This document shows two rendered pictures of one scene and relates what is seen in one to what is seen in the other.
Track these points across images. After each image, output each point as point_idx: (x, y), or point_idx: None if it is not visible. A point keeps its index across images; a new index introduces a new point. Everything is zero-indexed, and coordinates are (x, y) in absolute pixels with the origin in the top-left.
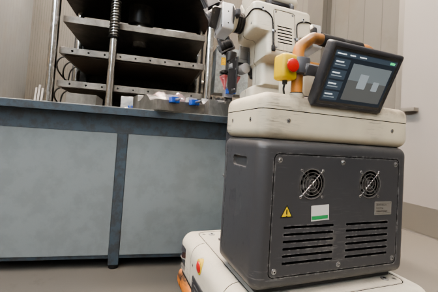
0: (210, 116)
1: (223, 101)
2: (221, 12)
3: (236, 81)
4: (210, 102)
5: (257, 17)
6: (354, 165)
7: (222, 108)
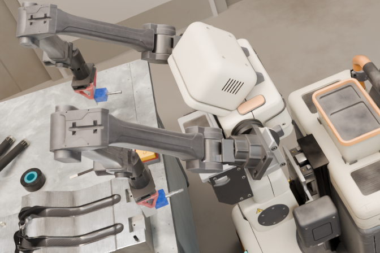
0: (178, 251)
1: (44, 220)
2: (273, 152)
3: (250, 186)
4: (147, 242)
5: (288, 112)
6: None
7: (147, 226)
